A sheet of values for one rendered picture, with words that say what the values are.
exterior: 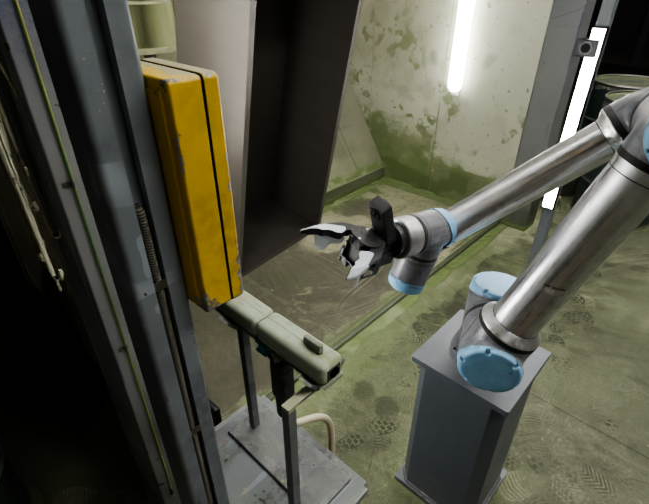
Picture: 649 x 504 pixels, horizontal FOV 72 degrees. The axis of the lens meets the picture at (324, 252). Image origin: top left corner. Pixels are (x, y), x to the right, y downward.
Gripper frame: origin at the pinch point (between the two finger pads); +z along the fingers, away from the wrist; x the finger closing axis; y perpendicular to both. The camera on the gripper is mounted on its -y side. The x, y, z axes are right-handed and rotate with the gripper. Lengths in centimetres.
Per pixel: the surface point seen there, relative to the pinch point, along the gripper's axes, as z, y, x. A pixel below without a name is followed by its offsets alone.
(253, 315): 16.3, 5.7, -4.7
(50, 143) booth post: 36, -6, 38
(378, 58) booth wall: -226, 31, 222
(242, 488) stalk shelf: 20.1, 40.2, -16.4
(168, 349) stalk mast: 34.0, -4.4, -13.5
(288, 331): 13.9, 4.0, -11.3
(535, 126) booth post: -251, 29, 89
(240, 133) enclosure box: -28, 17, 83
